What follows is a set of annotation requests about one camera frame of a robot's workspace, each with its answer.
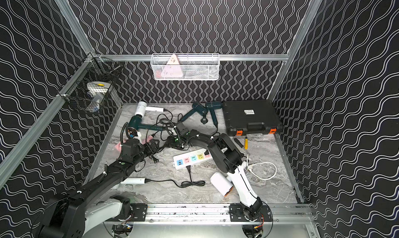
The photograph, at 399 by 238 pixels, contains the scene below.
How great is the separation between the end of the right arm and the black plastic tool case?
33 cm

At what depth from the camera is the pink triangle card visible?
90 centimetres

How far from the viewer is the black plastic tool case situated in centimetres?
101

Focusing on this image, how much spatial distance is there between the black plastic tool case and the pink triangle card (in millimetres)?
419

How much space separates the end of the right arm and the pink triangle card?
0.30 metres
